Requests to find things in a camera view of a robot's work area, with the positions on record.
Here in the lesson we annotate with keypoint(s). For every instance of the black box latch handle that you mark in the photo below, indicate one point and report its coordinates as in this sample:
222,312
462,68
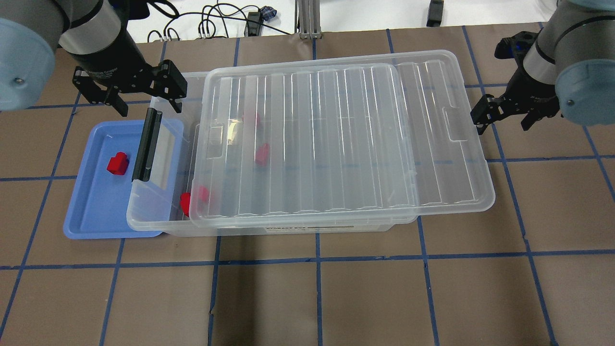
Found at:
146,151

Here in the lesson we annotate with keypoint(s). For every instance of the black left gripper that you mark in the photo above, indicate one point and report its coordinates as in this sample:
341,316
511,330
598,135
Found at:
109,58

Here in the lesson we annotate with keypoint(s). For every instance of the red block upper pair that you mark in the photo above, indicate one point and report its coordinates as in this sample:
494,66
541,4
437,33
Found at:
252,118

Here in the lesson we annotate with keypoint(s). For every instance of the black power adapter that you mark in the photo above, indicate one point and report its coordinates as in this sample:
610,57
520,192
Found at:
254,21

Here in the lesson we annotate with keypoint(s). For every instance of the clear plastic storage box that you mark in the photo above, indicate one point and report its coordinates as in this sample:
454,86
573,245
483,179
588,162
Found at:
311,152

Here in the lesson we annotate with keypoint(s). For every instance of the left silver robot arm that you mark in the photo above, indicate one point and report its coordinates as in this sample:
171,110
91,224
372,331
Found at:
94,33

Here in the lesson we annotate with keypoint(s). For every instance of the aluminium frame post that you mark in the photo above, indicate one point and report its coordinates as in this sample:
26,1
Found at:
308,19

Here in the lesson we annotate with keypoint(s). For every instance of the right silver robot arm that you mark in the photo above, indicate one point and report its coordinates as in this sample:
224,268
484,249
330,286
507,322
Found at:
567,68

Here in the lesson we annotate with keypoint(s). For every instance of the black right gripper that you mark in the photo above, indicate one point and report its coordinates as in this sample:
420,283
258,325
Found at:
527,87

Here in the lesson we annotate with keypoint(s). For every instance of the clear plastic box lid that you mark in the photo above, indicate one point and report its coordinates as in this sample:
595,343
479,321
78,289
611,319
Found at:
452,173

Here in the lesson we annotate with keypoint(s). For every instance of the red block under lid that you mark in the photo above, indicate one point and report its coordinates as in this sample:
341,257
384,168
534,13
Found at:
186,199

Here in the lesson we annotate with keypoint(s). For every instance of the red block beside pair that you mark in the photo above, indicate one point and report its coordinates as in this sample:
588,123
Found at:
262,155

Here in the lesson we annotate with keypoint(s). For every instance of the red block carried to tray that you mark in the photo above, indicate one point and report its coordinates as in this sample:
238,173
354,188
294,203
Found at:
118,164

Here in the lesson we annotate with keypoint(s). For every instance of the blue plastic tray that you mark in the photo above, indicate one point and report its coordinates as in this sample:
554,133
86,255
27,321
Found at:
107,206

